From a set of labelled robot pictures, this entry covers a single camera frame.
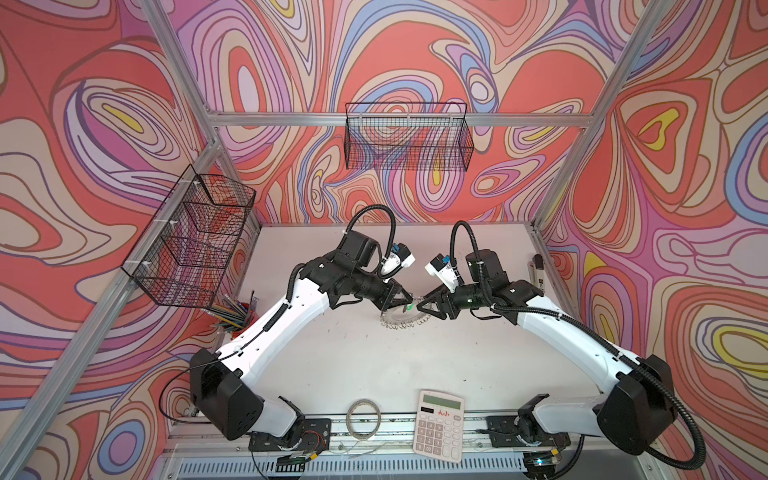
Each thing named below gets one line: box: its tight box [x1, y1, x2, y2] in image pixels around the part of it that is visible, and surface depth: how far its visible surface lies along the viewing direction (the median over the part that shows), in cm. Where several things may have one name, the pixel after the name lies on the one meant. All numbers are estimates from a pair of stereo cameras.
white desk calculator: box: [413, 390, 465, 463], surface depth 75 cm
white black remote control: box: [527, 254, 545, 293], surface depth 103 cm
